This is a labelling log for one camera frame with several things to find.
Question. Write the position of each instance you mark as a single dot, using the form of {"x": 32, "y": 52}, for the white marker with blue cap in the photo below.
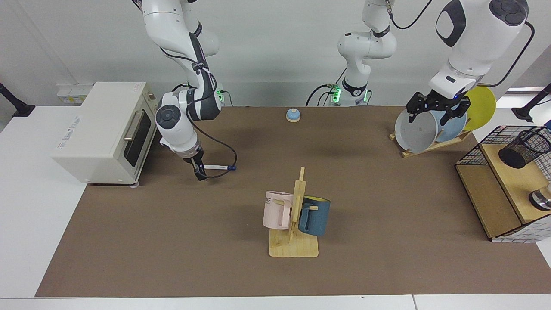
{"x": 219, "y": 166}

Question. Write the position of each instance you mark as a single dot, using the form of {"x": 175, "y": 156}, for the black mesh pen holder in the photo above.
{"x": 516, "y": 156}

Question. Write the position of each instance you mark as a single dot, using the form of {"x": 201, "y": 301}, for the light blue plate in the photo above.
{"x": 456, "y": 129}

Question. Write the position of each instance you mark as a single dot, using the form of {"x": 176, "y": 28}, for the grey plate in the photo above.
{"x": 415, "y": 133}

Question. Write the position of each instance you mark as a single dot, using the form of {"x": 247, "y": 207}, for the wooden plate rack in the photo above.
{"x": 430, "y": 148}

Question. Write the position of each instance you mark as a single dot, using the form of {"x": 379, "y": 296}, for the yellow plate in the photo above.
{"x": 484, "y": 112}

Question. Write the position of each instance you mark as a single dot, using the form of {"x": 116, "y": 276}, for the brown table cloth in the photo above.
{"x": 172, "y": 237}

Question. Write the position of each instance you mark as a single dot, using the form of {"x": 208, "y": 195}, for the black clamp stand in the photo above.
{"x": 523, "y": 113}
{"x": 22, "y": 110}

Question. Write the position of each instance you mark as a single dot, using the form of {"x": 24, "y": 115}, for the pink mug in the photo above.
{"x": 275, "y": 211}

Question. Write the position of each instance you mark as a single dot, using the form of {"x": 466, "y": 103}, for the pale toaster oven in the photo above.
{"x": 99, "y": 129}

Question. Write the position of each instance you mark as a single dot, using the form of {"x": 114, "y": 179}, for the small blue round bell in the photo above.
{"x": 293, "y": 115}

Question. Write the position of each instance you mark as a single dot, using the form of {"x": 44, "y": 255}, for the wooden cup stand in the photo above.
{"x": 297, "y": 247}

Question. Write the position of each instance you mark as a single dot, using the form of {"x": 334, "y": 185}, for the dark blue mug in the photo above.
{"x": 316, "y": 219}

